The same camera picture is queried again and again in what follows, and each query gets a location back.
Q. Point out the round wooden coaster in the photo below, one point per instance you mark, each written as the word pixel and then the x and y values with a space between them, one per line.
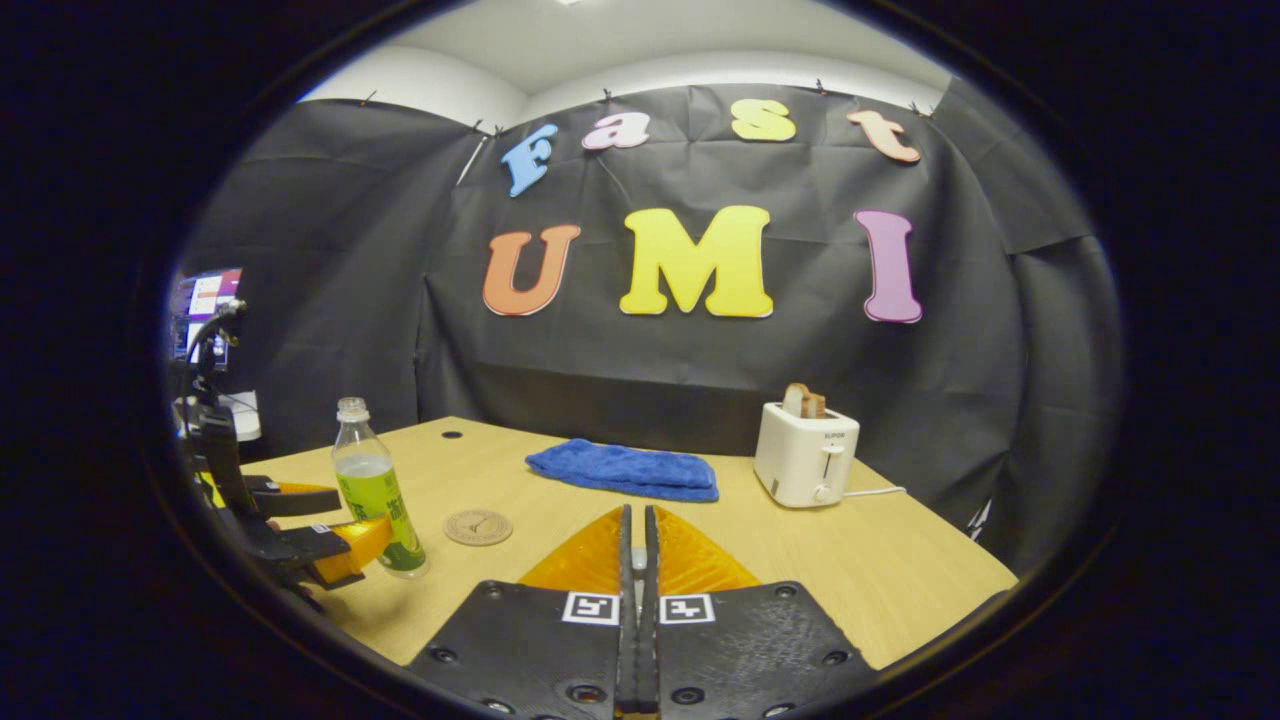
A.
pixel 478 527

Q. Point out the blue folded towel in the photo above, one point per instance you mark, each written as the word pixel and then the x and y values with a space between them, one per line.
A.
pixel 625 468

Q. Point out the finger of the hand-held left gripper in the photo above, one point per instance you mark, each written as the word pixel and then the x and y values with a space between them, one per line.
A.
pixel 285 495
pixel 350 545

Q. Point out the white toaster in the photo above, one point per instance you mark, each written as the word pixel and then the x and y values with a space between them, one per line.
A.
pixel 800 455

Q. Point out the green label water bottle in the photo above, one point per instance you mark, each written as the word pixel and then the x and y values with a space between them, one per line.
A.
pixel 375 490

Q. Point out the white side table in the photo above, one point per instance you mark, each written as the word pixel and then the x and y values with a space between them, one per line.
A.
pixel 243 415

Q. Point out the bread slice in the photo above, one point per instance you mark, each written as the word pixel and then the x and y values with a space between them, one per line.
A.
pixel 794 400
pixel 815 406

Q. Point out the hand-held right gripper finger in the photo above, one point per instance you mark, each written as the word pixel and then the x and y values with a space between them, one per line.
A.
pixel 648 650
pixel 627 650

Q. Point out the computer monitor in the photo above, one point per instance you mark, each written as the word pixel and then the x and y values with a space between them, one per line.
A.
pixel 205 295

